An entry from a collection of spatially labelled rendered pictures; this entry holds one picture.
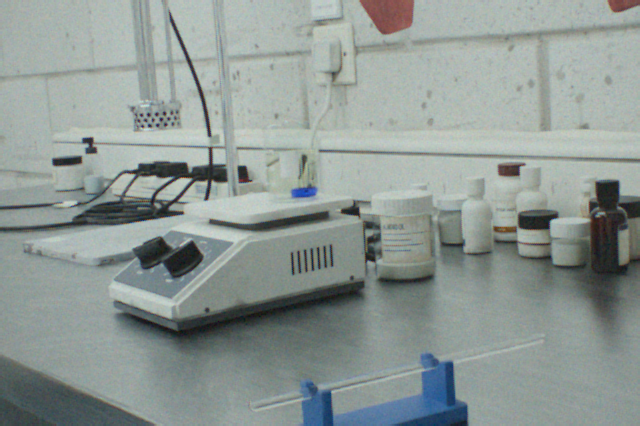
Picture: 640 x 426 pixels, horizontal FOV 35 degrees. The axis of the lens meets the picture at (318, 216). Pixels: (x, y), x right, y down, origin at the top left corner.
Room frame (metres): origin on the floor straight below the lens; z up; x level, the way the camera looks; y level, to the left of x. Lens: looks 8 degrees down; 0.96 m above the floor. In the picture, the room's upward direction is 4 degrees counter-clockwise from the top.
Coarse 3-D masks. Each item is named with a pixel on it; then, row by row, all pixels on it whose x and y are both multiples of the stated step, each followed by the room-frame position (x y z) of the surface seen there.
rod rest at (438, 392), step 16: (448, 368) 0.55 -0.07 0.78; (304, 384) 0.53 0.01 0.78; (432, 384) 0.57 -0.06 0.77; (448, 384) 0.55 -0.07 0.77; (304, 400) 0.53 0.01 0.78; (320, 400) 0.52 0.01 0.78; (400, 400) 0.57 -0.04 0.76; (416, 400) 0.57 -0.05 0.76; (432, 400) 0.56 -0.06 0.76; (448, 400) 0.55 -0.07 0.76; (304, 416) 0.54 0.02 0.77; (320, 416) 0.52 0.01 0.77; (336, 416) 0.55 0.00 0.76; (352, 416) 0.55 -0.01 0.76; (368, 416) 0.54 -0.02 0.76; (384, 416) 0.54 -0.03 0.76; (400, 416) 0.54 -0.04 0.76; (416, 416) 0.54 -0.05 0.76; (432, 416) 0.54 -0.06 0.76; (448, 416) 0.55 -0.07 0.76; (464, 416) 0.55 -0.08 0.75
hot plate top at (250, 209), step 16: (192, 208) 0.91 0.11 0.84; (208, 208) 0.89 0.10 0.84; (224, 208) 0.89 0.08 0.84; (240, 208) 0.88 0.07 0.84; (256, 208) 0.87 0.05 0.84; (272, 208) 0.86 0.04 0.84; (288, 208) 0.86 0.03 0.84; (304, 208) 0.87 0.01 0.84; (320, 208) 0.88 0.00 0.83; (336, 208) 0.89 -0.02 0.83
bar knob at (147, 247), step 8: (152, 240) 0.88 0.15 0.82; (160, 240) 0.87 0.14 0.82; (136, 248) 0.88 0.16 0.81; (144, 248) 0.88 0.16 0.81; (152, 248) 0.88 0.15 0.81; (160, 248) 0.87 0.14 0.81; (168, 248) 0.88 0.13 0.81; (136, 256) 0.88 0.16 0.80; (144, 256) 0.88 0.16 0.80; (152, 256) 0.88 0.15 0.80; (160, 256) 0.87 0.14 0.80; (144, 264) 0.87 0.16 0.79; (152, 264) 0.87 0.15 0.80
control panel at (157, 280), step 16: (176, 240) 0.90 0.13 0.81; (208, 240) 0.86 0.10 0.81; (224, 240) 0.84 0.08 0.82; (208, 256) 0.83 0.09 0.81; (128, 272) 0.89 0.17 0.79; (144, 272) 0.87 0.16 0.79; (160, 272) 0.85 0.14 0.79; (192, 272) 0.82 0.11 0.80; (144, 288) 0.84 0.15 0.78; (160, 288) 0.82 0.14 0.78; (176, 288) 0.81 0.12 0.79
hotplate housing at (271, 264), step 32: (192, 224) 0.92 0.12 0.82; (224, 224) 0.90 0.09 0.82; (256, 224) 0.86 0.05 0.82; (288, 224) 0.88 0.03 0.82; (320, 224) 0.88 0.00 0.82; (352, 224) 0.89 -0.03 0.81; (224, 256) 0.82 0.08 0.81; (256, 256) 0.84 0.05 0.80; (288, 256) 0.85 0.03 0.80; (320, 256) 0.87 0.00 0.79; (352, 256) 0.89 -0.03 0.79; (128, 288) 0.87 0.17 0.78; (192, 288) 0.80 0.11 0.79; (224, 288) 0.82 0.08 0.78; (256, 288) 0.83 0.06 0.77; (288, 288) 0.85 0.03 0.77; (320, 288) 0.88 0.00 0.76; (352, 288) 0.90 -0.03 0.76; (160, 320) 0.82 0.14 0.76; (192, 320) 0.80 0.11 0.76
